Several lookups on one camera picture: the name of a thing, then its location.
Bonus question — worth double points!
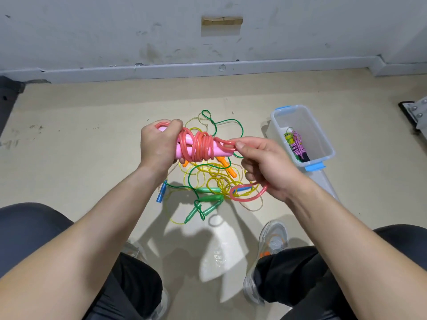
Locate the person's left hand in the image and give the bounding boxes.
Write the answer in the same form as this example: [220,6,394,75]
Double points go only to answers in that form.
[139,119,185,180]

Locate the person's right hand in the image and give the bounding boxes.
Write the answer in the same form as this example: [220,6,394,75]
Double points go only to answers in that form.
[234,136,311,204]

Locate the pink rope with black-yellow handles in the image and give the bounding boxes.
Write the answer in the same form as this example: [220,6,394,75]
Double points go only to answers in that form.
[286,130,312,163]

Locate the pink skipping rope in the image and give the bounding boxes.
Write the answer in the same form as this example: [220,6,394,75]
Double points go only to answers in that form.
[155,120,269,203]

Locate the clear storage box blue latches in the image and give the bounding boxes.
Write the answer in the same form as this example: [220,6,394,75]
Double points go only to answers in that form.
[266,105,336,173]

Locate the pile of colourful jump ropes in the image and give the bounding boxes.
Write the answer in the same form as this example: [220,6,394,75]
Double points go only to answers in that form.
[157,109,265,226]

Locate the person's left forearm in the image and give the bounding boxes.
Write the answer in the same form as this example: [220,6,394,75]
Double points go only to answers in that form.
[0,166,168,320]

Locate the person's right forearm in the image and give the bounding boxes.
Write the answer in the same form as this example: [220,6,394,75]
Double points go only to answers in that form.
[286,178,427,320]

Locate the clear plastic box lid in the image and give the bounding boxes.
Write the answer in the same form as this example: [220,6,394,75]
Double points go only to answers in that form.
[306,166,341,200]

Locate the grey right shoe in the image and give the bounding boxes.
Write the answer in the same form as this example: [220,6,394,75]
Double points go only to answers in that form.
[242,220,290,307]

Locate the grey shoe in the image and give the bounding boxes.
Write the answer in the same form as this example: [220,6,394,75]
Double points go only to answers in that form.
[242,220,290,307]
[120,240,170,320]

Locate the grey left shoe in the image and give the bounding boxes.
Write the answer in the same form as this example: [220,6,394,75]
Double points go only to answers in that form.
[120,240,170,320]

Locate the black shorts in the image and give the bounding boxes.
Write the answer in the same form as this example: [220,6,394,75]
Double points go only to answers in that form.
[0,202,427,320]

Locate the small wooden wall block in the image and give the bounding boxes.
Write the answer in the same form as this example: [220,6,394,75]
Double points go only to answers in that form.
[201,16,244,27]

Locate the black metal rack frame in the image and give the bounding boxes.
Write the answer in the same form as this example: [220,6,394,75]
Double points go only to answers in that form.
[0,76,26,137]

